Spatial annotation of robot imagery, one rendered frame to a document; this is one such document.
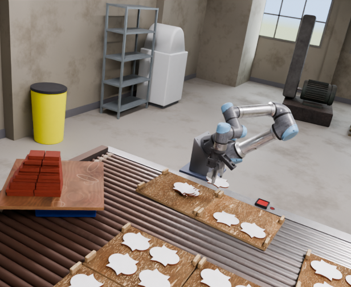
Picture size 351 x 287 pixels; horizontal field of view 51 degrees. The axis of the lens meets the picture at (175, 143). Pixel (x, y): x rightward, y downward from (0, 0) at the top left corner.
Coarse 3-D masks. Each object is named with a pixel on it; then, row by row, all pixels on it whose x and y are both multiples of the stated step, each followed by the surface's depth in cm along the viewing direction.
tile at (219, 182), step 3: (207, 177) 220; (219, 177) 223; (207, 180) 218; (210, 180) 218; (216, 180) 219; (219, 180) 220; (222, 180) 221; (225, 180) 222; (210, 183) 216; (216, 183) 216; (219, 183) 216; (222, 183) 217; (225, 183) 218; (216, 186) 214; (219, 186) 214; (222, 186) 214; (225, 186) 215
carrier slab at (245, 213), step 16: (208, 208) 212; (224, 208) 215; (240, 208) 217; (256, 208) 220; (208, 224) 200; (224, 224) 200; (240, 224) 202; (256, 224) 204; (272, 224) 206; (256, 240) 190
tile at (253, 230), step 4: (244, 224) 201; (248, 224) 201; (252, 224) 202; (244, 228) 197; (248, 228) 198; (252, 228) 198; (256, 228) 199; (260, 228) 199; (244, 232) 195; (248, 232) 194; (252, 232) 195; (256, 232) 195; (260, 232) 196; (252, 236) 192; (256, 236) 192; (260, 236) 193; (264, 236) 193
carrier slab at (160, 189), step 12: (156, 180) 235; (168, 180) 237; (180, 180) 240; (144, 192) 219; (156, 192) 221; (168, 192) 223; (204, 192) 229; (168, 204) 211; (180, 204) 212; (192, 204) 214; (204, 204) 216; (192, 216) 204
